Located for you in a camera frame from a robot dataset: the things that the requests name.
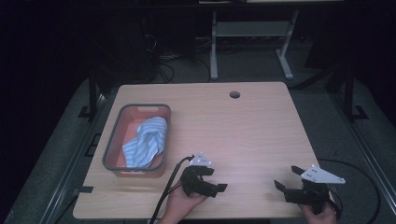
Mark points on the blue white striped cloth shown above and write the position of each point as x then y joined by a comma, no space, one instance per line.
148,141

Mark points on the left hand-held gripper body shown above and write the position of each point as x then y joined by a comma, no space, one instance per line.
194,182

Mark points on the person's left hand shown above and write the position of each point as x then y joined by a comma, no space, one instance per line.
177,205

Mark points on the person's right hand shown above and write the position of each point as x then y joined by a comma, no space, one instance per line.
320,218

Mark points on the grey metal table frame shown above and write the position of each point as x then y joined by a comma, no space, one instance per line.
249,28

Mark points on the aluminium floor rail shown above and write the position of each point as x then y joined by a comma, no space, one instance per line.
77,155
367,149

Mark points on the pink basket with grey rim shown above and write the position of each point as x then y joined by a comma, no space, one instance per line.
120,146

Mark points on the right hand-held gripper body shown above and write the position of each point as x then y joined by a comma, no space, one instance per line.
314,193

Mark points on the black metal stand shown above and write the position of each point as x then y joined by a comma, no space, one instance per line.
92,93
348,93

